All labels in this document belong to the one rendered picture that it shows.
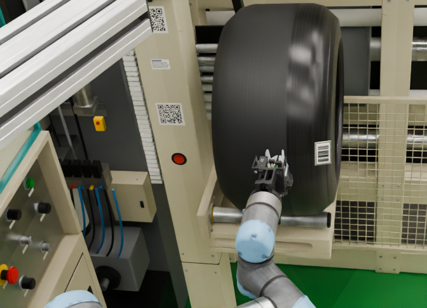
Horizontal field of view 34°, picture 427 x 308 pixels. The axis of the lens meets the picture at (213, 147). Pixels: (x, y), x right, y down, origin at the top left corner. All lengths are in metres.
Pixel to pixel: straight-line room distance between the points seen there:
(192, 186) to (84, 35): 1.49
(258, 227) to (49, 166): 0.76
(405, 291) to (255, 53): 1.58
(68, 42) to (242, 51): 1.14
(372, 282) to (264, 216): 1.67
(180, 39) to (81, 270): 0.76
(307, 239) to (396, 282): 1.10
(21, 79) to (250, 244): 0.88
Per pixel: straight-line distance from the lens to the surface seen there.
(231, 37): 1.78
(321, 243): 2.04
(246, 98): 1.70
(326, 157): 1.72
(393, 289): 3.05
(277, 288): 1.43
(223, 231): 2.08
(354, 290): 3.04
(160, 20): 1.79
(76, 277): 2.12
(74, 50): 0.63
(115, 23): 0.67
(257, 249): 1.41
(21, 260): 1.92
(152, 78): 1.89
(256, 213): 1.44
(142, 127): 2.02
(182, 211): 2.18
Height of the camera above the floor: 2.31
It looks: 37 degrees down
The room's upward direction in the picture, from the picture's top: 9 degrees counter-clockwise
